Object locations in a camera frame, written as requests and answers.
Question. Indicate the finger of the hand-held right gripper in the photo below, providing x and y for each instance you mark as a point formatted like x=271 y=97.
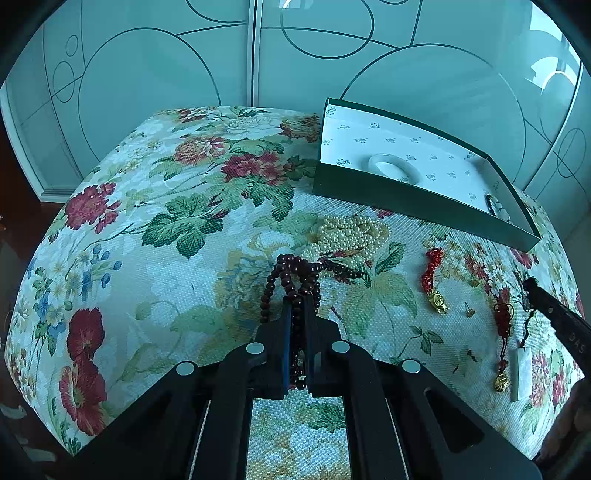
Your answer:
x=561 y=318

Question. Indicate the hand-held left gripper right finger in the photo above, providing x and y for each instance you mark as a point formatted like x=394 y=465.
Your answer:
x=323 y=355

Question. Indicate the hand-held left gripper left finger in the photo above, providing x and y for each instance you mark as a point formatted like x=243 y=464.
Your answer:
x=277 y=350

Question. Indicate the green shallow cardboard box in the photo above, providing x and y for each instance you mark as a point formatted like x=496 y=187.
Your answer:
x=369 y=194

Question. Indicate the white jade bangle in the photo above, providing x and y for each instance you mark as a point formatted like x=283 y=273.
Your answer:
x=376 y=161

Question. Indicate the person's right hand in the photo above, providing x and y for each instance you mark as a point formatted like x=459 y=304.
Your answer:
x=570 y=415

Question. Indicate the small gold earring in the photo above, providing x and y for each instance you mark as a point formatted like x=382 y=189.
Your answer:
x=471 y=309

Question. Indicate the floral tablecloth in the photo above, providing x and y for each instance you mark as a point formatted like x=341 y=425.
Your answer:
x=184 y=286

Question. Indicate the glass sliding door wardrobe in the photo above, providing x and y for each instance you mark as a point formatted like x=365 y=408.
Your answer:
x=161 y=69

